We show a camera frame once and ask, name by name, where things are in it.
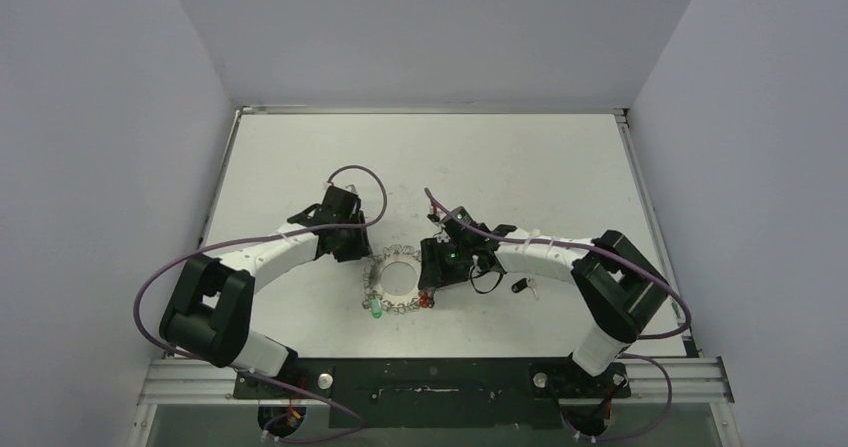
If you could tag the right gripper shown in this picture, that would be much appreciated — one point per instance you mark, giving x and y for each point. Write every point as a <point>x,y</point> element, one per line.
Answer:
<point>432,266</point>

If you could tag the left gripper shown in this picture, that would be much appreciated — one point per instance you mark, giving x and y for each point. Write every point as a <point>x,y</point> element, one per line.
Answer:
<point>357,251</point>

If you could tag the red tagged key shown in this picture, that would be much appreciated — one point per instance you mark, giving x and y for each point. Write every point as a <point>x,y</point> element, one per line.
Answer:
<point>426,300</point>

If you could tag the metal key organizer disc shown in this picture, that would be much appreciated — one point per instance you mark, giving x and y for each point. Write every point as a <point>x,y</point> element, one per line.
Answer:
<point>393,276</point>

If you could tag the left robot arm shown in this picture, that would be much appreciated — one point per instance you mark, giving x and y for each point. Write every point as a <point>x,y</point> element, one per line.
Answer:
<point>209,312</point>

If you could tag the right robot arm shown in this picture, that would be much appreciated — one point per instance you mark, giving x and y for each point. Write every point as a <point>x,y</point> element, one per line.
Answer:
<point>620,287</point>

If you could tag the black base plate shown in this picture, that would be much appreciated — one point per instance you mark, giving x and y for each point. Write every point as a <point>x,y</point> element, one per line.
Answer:
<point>457,392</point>

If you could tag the aluminium frame rail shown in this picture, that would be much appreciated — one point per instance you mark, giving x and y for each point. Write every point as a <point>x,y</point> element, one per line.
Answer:
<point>185,382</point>

